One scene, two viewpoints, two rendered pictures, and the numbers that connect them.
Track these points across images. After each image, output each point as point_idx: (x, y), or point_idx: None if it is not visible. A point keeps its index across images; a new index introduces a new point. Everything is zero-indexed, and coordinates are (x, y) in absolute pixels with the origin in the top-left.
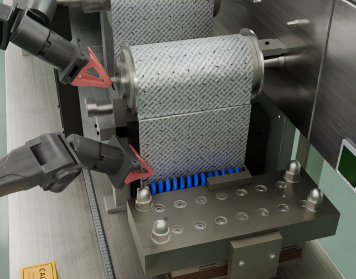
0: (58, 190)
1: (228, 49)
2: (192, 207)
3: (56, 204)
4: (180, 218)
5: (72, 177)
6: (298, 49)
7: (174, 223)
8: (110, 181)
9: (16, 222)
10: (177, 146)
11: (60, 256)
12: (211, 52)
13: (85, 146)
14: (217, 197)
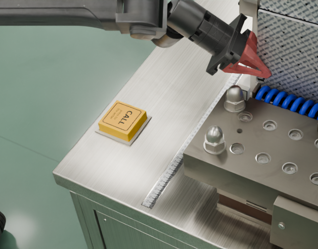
0: (159, 44)
1: None
2: (277, 136)
3: (202, 59)
4: (252, 140)
5: (158, 38)
6: None
7: (242, 141)
8: None
9: (156, 57)
10: (302, 60)
11: (160, 109)
12: None
13: (183, 12)
14: (317, 143)
